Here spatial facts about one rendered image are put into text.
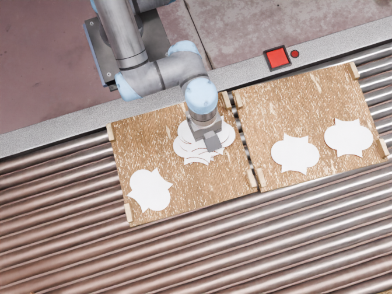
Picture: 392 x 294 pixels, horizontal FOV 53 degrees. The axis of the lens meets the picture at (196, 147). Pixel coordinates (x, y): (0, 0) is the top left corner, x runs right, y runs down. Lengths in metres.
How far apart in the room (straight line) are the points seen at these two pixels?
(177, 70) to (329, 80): 0.60
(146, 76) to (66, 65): 1.65
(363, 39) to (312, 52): 0.18
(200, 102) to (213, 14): 1.71
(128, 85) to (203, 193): 0.45
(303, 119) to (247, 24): 1.33
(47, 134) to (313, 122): 0.88
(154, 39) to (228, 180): 0.55
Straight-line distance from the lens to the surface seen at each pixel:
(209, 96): 0.91
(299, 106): 1.33
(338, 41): 1.49
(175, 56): 0.98
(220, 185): 1.24
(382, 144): 1.34
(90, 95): 2.45
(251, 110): 1.31
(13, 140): 1.46
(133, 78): 0.96
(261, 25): 2.56
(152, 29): 1.44
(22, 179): 1.41
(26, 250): 1.37
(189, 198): 1.23
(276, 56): 1.40
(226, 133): 1.20
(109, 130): 1.30
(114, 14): 0.93
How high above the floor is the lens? 2.16
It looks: 75 degrees down
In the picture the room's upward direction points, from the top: 11 degrees counter-clockwise
